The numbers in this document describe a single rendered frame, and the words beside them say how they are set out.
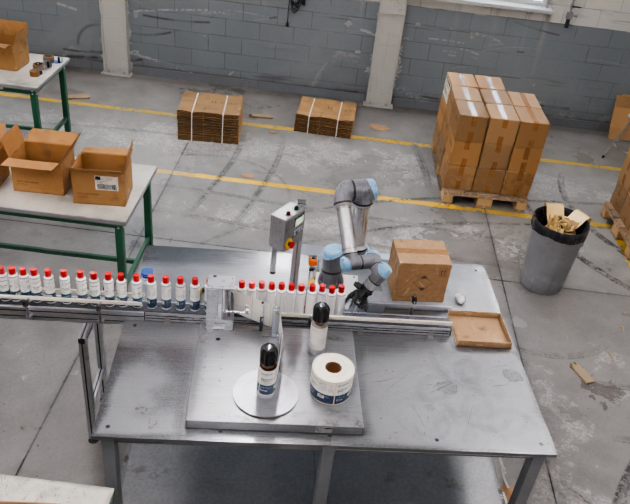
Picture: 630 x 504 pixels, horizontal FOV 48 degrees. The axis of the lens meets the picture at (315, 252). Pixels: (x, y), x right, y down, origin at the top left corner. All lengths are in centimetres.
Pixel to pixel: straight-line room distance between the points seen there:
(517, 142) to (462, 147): 49
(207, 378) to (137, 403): 34
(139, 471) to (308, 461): 89
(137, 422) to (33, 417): 135
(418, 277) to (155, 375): 153
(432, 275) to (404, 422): 96
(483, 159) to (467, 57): 227
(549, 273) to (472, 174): 145
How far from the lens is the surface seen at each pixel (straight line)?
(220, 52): 895
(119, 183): 487
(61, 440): 449
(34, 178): 513
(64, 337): 513
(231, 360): 358
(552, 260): 584
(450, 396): 367
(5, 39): 747
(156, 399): 348
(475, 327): 411
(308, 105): 815
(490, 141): 678
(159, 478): 396
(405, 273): 402
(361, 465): 407
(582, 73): 918
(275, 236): 361
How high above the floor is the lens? 333
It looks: 34 degrees down
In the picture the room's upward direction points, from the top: 7 degrees clockwise
